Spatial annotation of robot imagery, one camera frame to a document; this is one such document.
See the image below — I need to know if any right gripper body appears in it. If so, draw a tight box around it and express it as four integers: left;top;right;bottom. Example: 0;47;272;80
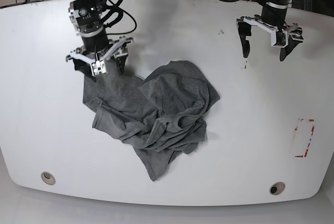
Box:
65;36;133;69

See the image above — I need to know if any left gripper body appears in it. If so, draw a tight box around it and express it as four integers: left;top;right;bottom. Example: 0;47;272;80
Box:
236;4;302;40

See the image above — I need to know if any grey t-shirt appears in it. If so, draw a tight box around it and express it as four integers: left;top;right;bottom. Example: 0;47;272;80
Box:
83;61;220;181

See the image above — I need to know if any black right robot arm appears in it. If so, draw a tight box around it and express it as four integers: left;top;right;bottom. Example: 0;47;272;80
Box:
65;0;133;80

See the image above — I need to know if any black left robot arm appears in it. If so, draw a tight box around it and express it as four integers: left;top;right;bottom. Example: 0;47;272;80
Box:
236;0;304;61

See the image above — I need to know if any red tape rectangle marking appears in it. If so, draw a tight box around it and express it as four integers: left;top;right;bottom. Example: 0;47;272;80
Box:
292;119;315;158

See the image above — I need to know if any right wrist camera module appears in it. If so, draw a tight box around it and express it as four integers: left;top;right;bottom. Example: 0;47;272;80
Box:
90;60;107;77

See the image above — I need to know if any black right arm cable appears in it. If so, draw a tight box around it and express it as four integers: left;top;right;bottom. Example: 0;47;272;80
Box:
101;0;138;34

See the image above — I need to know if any left table cable grommet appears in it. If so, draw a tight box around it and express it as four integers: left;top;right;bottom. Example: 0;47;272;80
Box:
41;172;56;185

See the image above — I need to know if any table cable grommet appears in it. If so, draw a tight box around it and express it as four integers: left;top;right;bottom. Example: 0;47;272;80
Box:
269;182;285;196
41;172;56;185

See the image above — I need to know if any right table cable grommet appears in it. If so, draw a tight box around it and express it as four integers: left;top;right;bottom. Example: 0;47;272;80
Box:
269;182;285;196

